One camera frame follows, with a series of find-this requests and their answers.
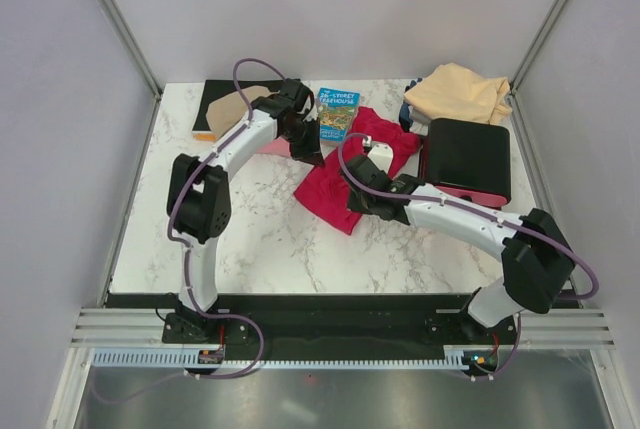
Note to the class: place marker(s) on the black notebook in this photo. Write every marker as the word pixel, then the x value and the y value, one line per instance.
pixel 217 88

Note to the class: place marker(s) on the light pink t shirt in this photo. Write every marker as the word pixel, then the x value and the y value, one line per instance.
pixel 278 147

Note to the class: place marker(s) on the black pink drawer organizer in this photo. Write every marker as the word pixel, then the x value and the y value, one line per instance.
pixel 468 160

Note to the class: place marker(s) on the right aluminium frame post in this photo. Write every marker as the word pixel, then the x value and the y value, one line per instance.
pixel 541 37

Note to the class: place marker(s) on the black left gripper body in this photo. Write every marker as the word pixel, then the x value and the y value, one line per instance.
pixel 304 137

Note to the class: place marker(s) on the cream yellow t shirt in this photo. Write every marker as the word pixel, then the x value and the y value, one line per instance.
pixel 452 91

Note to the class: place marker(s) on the left aluminium frame post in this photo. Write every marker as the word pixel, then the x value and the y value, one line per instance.
pixel 127 39

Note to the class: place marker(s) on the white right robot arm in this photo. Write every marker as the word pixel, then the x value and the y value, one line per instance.
pixel 534 255

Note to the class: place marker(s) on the beige t shirt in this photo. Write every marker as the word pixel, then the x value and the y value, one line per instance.
pixel 223 114

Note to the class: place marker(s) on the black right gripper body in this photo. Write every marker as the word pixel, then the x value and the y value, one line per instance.
pixel 357 202

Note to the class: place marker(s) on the white slotted cable duct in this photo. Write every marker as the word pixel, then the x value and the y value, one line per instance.
pixel 202 359

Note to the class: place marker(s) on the aluminium frame post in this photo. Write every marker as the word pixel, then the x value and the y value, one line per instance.
pixel 541 37
pixel 127 39

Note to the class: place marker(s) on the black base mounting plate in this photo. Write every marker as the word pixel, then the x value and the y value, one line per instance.
pixel 335 327

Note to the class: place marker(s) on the blue illustrated paperback book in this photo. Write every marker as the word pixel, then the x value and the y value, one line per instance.
pixel 337 109

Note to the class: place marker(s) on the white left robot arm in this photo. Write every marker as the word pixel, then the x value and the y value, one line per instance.
pixel 199 196

